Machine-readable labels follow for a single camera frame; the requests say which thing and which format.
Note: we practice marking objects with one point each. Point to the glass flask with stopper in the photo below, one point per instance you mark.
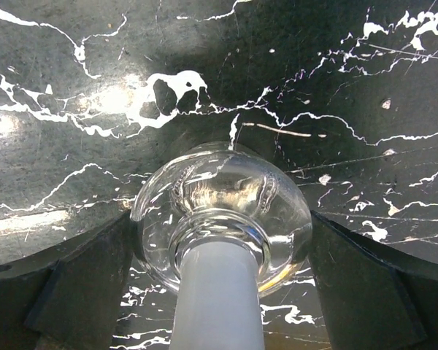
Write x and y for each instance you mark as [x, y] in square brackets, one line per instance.
[220, 227]

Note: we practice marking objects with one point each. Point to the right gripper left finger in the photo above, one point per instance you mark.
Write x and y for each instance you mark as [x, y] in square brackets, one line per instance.
[67, 296]

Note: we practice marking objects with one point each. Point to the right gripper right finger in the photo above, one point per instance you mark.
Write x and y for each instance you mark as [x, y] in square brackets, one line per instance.
[372, 296]

